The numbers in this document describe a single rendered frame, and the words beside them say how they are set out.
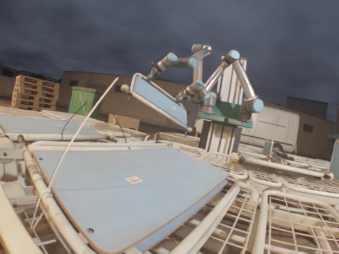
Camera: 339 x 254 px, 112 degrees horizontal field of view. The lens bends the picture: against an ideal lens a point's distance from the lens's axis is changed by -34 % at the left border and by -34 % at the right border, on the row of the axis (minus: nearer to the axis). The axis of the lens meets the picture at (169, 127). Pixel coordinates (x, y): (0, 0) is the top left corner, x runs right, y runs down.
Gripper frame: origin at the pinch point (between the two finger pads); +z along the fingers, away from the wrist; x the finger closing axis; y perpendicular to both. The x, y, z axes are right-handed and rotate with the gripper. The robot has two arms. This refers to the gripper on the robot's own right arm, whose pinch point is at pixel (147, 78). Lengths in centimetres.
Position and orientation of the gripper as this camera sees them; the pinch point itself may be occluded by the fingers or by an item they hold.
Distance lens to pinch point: 166.2
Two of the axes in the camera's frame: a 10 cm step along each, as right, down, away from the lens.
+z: -7.3, 4.8, 4.9
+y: 6.8, 4.1, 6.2
